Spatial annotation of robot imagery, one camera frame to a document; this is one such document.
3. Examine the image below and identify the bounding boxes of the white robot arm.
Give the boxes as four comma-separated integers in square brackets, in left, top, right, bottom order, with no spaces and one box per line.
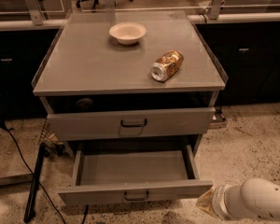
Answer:
[196,178,280,222]

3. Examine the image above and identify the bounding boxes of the grey drawer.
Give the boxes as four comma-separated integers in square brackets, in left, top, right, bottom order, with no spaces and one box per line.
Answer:
[58,147,213,205]
[48,92,215,141]

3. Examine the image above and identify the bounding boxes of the white paper bowl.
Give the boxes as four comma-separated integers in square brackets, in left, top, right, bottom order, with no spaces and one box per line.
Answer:
[109,22,147,46]

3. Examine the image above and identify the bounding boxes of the black floor cable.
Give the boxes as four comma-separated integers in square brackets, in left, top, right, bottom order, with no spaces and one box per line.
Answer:
[3,126,68,224]

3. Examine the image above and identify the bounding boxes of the gold crushed soda can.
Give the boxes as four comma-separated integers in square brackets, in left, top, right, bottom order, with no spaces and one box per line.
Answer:
[150,50,184,82]

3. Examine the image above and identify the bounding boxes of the black floor bar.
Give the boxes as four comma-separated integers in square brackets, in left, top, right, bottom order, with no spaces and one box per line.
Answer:
[23,143,46,224]

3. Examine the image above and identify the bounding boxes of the round object in top drawer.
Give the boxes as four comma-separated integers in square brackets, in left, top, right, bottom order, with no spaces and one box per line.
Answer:
[75,98,93,112]

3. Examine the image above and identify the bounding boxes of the grey top drawer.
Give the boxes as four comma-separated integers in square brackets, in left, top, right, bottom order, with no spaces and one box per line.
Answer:
[48,92,215,141]

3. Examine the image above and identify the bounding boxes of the grey drawer cabinet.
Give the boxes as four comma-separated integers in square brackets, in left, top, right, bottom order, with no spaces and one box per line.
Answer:
[34,11,227,151]

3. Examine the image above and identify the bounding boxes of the grey metal railing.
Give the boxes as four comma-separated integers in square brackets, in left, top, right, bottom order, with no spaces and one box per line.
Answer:
[0,0,280,25]

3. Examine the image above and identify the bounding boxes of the small wire basket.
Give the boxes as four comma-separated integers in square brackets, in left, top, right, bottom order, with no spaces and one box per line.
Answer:
[39,120,65,156]

